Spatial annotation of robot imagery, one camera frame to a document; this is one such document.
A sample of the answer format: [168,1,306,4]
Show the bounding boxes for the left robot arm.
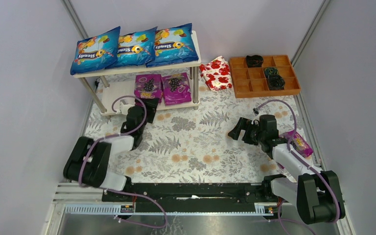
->
[63,95,159,191]

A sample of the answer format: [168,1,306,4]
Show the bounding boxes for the blue Slendy candy bag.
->
[70,26,121,75]
[107,27,157,69]

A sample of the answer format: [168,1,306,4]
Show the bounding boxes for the black coiled item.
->
[245,55,264,68]
[267,74,285,91]

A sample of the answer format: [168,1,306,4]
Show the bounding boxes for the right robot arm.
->
[228,115,346,224]

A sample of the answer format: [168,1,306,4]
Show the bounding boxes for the white two-tier shelf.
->
[73,30,201,116]

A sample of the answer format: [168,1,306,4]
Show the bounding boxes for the red floral white pouch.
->
[199,56,233,91]

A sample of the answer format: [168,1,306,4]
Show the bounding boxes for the dark green coiled item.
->
[263,67,279,78]

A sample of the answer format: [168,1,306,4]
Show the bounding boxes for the purple grape candy bag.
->
[279,130,314,165]
[162,72,192,106]
[134,74,163,103]

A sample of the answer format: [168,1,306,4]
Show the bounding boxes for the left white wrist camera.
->
[117,98,135,115]

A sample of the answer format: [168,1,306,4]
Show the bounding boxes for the floral table mat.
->
[72,68,315,184]

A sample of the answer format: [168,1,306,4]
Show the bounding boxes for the blue candy bag on shelf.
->
[146,23,199,67]

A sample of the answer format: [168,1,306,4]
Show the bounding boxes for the wooden compartment tray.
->
[229,55,301,98]

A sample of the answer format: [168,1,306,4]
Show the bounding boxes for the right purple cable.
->
[253,98,341,235]

